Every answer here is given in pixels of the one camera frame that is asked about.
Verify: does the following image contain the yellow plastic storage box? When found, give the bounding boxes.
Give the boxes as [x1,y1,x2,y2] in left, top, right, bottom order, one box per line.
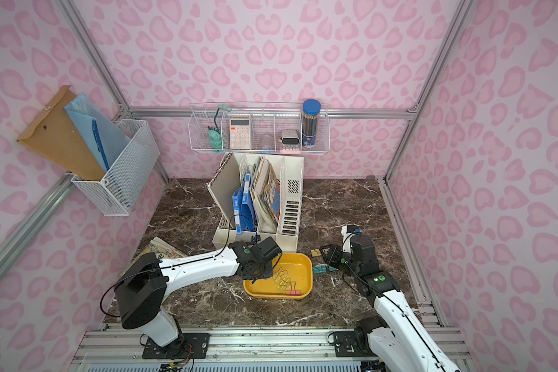
[243,253,313,300]

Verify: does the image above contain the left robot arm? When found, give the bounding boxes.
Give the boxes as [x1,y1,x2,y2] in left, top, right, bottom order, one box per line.
[110,237,283,347]

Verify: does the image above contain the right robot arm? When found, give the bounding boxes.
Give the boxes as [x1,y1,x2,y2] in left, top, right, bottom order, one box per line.
[321,225,459,371]

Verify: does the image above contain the teal binder clip lower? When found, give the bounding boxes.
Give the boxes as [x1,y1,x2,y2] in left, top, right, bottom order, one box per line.
[312,265,337,274]

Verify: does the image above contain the blue binder folder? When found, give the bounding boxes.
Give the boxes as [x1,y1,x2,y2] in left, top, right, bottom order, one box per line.
[232,172,257,235]

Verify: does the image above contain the white desktop file organizer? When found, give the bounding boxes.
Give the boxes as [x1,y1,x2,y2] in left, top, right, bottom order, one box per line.
[207,153,305,253]

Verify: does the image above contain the books in organizer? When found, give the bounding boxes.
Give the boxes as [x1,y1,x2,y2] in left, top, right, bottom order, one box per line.
[251,157,281,233]

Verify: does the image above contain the grey spiral notebook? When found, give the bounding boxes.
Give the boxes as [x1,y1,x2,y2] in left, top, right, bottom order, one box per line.
[207,153,241,228]

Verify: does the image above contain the illustrated children's book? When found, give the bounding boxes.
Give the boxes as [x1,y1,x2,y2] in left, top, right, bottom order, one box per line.
[136,237,187,259]

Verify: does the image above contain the clear glass jar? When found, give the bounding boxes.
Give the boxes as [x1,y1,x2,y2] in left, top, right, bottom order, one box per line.
[258,134,275,151]

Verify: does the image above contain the white digital clock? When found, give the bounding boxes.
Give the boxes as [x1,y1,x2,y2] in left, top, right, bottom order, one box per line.
[280,130,301,152]

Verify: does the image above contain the pink white calculator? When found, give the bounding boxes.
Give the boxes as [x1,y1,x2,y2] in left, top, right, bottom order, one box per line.
[229,119,250,150]

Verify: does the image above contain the green desk lamp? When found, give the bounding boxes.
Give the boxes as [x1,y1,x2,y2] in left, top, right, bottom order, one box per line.
[208,105,232,150]

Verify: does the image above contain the blue lid pencil tube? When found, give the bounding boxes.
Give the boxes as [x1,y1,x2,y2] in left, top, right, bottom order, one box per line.
[302,99,322,147]

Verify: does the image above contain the light blue document folder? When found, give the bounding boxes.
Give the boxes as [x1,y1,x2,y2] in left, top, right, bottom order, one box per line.
[64,94,130,172]

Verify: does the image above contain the brown kraft envelope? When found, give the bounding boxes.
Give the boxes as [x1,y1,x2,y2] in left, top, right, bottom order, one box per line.
[17,85,105,181]

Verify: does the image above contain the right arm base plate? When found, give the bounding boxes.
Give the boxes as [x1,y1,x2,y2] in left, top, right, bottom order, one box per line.
[326,331,376,357]

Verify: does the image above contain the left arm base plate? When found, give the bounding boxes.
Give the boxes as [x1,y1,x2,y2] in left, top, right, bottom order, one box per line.
[142,333,211,361]

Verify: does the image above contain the clear wall shelf organizer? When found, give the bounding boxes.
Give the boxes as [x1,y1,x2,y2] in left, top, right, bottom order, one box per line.
[188,102,331,155]

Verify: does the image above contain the white mesh wall basket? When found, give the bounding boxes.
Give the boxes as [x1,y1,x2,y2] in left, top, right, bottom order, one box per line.
[71,119,160,216]

